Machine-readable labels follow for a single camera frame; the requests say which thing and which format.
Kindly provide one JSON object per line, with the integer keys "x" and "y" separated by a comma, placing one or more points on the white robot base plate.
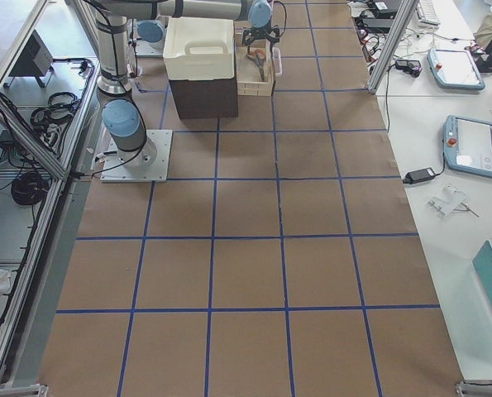
{"x": 151, "y": 164}

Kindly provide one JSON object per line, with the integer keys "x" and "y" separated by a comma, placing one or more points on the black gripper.
{"x": 261, "y": 32}

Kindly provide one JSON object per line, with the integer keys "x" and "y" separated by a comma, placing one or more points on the orange grey scissors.
{"x": 258, "y": 59}

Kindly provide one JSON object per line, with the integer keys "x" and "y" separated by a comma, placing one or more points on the black power adapter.
{"x": 419, "y": 176}

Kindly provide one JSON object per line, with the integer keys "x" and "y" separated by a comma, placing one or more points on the dark brown wooden cabinet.
{"x": 199, "y": 99}

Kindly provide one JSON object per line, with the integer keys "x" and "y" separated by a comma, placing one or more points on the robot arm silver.
{"x": 120, "y": 115}

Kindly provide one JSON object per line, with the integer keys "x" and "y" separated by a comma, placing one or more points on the blue teach pendant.
{"x": 454, "y": 69}
{"x": 467, "y": 145}

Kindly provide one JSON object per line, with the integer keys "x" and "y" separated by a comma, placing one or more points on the white plastic tray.
{"x": 199, "y": 49}

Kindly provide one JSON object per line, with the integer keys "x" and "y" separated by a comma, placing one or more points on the wooden drawer white handle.
{"x": 247, "y": 74}

